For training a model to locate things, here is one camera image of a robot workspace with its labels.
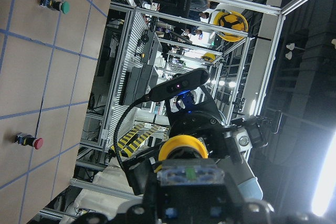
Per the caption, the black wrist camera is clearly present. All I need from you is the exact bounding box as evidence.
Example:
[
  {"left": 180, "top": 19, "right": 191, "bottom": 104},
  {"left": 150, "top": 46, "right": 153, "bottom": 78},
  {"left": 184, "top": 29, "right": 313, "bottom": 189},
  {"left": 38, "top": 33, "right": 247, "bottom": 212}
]
[{"left": 145, "top": 68, "right": 209, "bottom": 102}]

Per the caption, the yellow push button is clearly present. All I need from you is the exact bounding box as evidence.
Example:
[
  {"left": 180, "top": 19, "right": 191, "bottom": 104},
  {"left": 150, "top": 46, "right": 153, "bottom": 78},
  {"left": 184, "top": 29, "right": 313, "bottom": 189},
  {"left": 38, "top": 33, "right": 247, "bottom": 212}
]
[{"left": 156, "top": 135, "right": 224, "bottom": 186}]

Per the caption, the green push button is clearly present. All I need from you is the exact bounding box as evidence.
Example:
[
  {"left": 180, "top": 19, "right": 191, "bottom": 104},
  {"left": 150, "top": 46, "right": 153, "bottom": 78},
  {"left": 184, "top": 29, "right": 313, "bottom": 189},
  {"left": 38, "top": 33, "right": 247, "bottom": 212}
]
[{"left": 39, "top": 0, "right": 70, "bottom": 14}]

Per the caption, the small yellow hard hat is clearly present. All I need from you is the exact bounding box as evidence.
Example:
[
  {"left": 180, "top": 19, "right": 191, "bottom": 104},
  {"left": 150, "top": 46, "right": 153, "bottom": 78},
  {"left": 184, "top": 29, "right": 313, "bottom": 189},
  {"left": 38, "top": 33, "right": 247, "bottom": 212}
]
[{"left": 201, "top": 52, "right": 216, "bottom": 63}]

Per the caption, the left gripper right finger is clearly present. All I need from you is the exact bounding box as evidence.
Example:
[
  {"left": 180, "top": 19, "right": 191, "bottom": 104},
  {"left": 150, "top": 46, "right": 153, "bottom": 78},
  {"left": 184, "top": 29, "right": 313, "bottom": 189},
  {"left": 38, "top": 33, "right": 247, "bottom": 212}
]
[{"left": 209, "top": 157, "right": 263, "bottom": 208}]

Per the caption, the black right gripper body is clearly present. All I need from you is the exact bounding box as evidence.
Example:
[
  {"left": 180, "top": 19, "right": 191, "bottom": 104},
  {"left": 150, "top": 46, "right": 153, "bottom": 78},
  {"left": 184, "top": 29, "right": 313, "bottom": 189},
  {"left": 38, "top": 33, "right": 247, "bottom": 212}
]
[{"left": 165, "top": 86, "right": 282, "bottom": 161}]

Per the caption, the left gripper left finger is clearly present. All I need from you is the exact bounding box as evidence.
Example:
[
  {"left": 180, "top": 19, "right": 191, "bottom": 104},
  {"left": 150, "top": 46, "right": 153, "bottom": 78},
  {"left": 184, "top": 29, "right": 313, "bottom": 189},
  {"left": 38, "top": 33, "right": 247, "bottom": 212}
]
[{"left": 122, "top": 153, "right": 161, "bottom": 195}]

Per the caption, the red push button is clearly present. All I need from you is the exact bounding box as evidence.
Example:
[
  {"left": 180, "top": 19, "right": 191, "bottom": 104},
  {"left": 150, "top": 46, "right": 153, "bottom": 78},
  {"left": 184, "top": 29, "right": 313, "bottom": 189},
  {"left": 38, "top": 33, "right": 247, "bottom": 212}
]
[{"left": 15, "top": 133, "right": 44, "bottom": 150}]

